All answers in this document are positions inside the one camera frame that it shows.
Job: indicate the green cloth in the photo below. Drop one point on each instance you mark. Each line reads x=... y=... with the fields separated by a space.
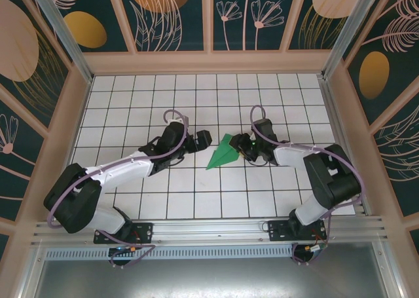
x=222 y=155

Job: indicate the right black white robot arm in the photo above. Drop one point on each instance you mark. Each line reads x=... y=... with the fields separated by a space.
x=334 y=177

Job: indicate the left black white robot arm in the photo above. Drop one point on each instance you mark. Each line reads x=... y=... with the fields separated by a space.
x=75 y=199

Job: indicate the grey metal sheet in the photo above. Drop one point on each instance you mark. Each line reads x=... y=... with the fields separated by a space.
x=209 y=278

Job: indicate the aluminium side rail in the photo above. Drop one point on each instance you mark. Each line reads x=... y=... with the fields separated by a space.
x=343 y=147

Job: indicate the long aluminium base rail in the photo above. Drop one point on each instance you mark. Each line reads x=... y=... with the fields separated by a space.
x=212 y=230

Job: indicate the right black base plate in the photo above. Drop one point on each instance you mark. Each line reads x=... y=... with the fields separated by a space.
x=278 y=230

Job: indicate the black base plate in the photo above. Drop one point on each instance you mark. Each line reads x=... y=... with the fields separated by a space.
x=144 y=232
x=278 y=230

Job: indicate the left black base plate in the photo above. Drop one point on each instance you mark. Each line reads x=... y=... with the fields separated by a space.
x=144 y=232

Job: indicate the aluminium frame post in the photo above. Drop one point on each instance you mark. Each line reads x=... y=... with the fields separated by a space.
x=347 y=26
x=59 y=23

